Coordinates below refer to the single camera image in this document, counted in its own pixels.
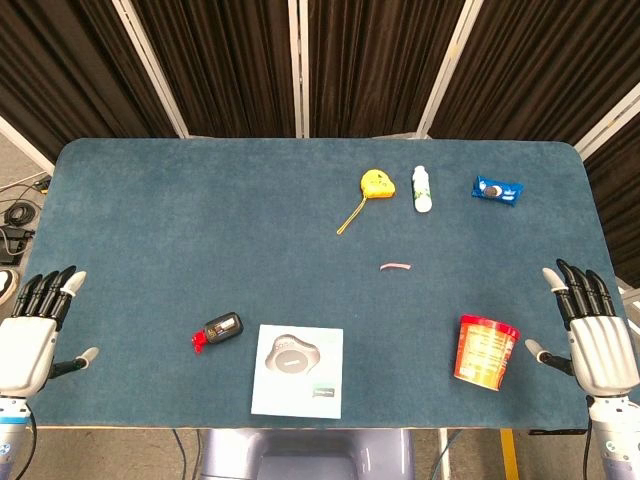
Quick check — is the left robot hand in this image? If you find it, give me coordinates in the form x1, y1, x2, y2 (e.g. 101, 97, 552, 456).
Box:
0, 265, 100, 399

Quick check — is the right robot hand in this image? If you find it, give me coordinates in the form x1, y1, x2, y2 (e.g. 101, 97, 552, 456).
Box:
523, 258, 640, 399

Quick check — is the lavender robot base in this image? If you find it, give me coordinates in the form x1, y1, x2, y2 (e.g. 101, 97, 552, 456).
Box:
198, 428, 416, 480

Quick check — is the white floor device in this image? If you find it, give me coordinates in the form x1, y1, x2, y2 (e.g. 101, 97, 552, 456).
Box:
0, 269, 20, 302

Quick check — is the black power adapter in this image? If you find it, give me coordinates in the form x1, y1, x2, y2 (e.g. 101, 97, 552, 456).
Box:
0, 225, 35, 265

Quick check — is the red instant noodle cup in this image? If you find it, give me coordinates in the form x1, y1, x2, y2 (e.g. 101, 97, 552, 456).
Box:
452, 313, 522, 392

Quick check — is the black curtain screen panel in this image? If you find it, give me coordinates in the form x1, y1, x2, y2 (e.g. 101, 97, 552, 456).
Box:
0, 0, 189, 174
298, 0, 481, 140
574, 84, 640, 296
417, 0, 640, 149
124, 0, 301, 140

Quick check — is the blue cookie packet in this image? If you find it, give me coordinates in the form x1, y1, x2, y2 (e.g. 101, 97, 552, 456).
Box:
470, 175, 525, 207

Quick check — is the black bottle with red cap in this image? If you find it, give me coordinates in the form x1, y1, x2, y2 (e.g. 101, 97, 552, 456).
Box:
190, 311, 245, 355

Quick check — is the blue felt table cover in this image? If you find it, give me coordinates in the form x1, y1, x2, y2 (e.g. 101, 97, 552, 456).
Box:
0, 137, 640, 431

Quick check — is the small white plastic bottle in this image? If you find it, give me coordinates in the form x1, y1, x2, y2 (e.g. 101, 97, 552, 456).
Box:
410, 165, 433, 214

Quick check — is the light blue speaker box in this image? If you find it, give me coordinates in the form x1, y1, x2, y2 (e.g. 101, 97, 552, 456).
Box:
250, 323, 345, 420

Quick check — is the yellow tape measure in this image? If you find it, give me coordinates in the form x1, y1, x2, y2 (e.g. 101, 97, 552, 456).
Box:
335, 168, 396, 236

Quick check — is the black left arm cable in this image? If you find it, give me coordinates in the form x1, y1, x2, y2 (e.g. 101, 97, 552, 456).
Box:
24, 399, 39, 480

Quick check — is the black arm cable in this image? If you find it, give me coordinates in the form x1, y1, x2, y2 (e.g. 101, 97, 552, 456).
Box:
24, 399, 39, 480
582, 394, 595, 480

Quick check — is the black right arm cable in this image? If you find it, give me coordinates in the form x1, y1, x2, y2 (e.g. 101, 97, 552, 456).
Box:
582, 394, 595, 480

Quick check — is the coiled black floor cable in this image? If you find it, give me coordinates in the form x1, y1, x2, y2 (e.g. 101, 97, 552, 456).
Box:
3, 201, 39, 227

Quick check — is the yellow post under table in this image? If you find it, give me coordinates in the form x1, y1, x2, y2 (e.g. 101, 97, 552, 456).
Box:
499, 428, 519, 480

